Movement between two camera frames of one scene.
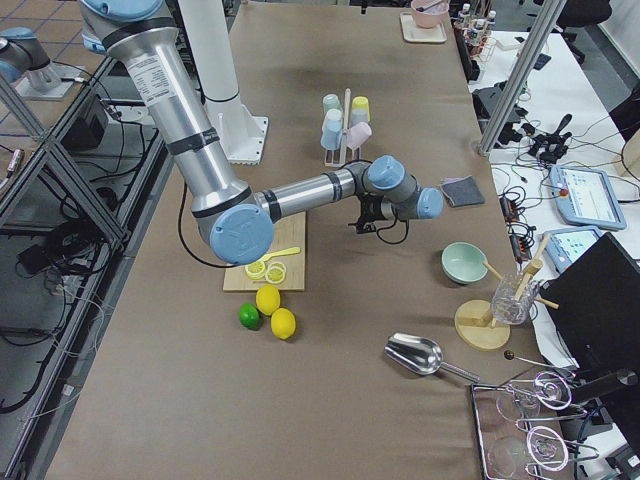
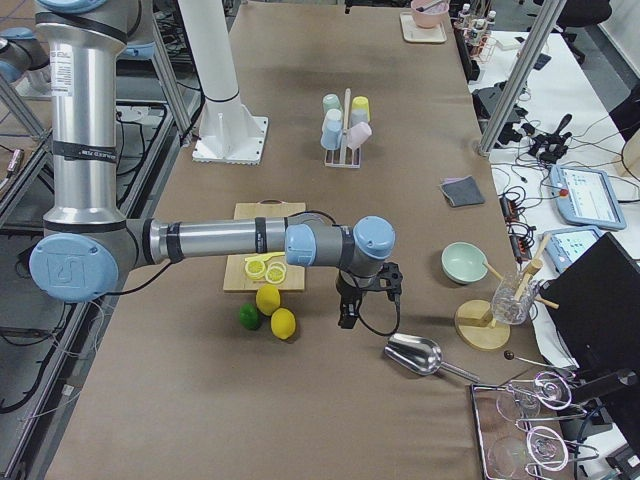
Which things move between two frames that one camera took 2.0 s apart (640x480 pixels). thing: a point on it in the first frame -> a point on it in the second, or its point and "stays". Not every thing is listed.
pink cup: [358, 134] stays
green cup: [331, 101] stays
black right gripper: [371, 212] -> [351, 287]
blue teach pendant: [586, 198] stays
